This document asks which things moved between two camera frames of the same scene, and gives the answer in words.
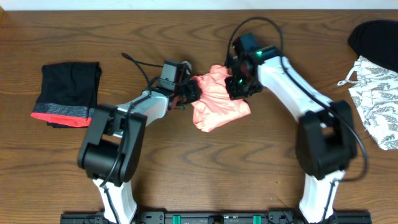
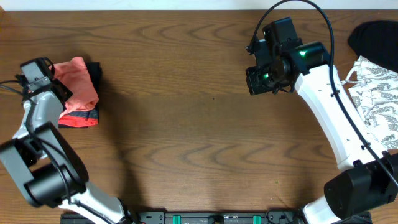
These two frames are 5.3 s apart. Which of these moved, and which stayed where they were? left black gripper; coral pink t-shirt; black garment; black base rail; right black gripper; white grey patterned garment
Moved: right black gripper; left black gripper; coral pink t-shirt
Stayed: black garment; white grey patterned garment; black base rail
